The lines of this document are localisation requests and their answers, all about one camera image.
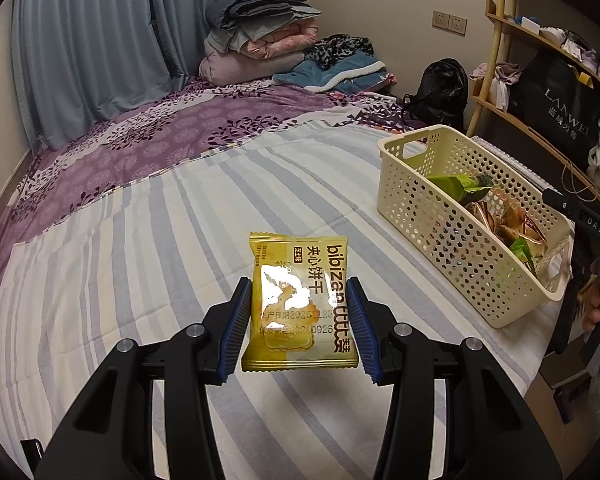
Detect green snack pack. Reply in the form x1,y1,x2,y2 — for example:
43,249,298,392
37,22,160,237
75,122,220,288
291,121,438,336
509,237,536,275
428,174,494,206

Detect brown red label snack pack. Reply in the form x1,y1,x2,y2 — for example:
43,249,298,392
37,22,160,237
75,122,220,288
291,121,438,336
466,200,501,234

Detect purple floral bedspread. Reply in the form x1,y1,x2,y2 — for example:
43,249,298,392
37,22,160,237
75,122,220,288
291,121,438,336
0,79,422,283

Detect striped white blue sheet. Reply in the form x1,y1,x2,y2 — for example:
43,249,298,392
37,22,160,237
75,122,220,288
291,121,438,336
0,122,557,479

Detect pink clothes on shelf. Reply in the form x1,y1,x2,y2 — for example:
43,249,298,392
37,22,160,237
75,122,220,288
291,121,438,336
469,62,522,112

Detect leopard print cloth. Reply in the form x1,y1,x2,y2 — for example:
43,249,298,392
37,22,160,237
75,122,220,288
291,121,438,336
306,34,374,70

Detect wooden shelf unit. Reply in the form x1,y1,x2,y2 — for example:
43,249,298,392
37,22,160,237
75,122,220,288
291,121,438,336
468,0,600,205

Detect wall power socket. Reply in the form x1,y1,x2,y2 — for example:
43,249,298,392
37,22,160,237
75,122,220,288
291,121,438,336
431,11,468,36

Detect brown bread snack pack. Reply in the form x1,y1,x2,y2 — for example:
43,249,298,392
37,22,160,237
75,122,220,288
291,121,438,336
495,205,547,252

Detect cream perforated plastic basket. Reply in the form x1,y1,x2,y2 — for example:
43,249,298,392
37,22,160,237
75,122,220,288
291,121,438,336
377,126,573,328

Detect teal blue blanket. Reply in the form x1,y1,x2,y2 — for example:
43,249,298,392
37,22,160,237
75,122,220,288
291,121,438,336
272,51,391,93

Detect black LANWEI shopping bag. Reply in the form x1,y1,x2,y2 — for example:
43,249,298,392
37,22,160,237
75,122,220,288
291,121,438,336
508,49,600,170

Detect blue grey curtain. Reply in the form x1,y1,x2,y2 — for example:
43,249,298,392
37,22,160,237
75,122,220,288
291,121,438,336
12,0,219,150

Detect black backpack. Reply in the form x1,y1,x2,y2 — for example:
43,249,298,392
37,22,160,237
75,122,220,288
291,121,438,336
402,58,468,131

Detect yellow bibizan biscuit pack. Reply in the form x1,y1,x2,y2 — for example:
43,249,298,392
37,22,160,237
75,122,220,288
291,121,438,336
242,232,358,372

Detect folded quilt stack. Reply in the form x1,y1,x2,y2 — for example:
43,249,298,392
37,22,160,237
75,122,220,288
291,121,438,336
198,0,322,87

